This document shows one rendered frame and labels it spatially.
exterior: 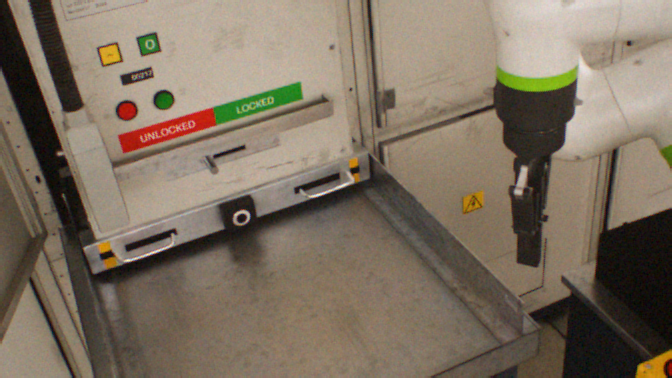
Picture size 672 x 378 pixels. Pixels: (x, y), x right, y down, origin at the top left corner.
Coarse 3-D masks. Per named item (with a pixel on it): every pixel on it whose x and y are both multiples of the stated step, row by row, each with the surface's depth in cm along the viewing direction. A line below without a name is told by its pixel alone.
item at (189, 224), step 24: (312, 168) 137; (336, 168) 138; (360, 168) 141; (240, 192) 133; (264, 192) 134; (288, 192) 136; (312, 192) 139; (168, 216) 129; (192, 216) 130; (216, 216) 132; (96, 240) 125; (144, 240) 128; (168, 240) 130; (96, 264) 127
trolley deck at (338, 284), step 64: (192, 256) 132; (256, 256) 130; (320, 256) 128; (384, 256) 126; (128, 320) 120; (192, 320) 118; (256, 320) 117; (320, 320) 115; (384, 320) 114; (448, 320) 112
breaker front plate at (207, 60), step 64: (192, 0) 113; (256, 0) 117; (320, 0) 121; (128, 64) 113; (192, 64) 118; (256, 64) 122; (320, 64) 127; (128, 128) 118; (320, 128) 134; (128, 192) 124; (192, 192) 129
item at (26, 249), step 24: (0, 120) 129; (0, 168) 133; (0, 192) 132; (0, 216) 130; (0, 240) 129; (24, 240) 139; (0, 264) 128; (24, 264) 136; (0, 288) 127; (24, 288) 130; (0, 312) 125; (0, 336) 119
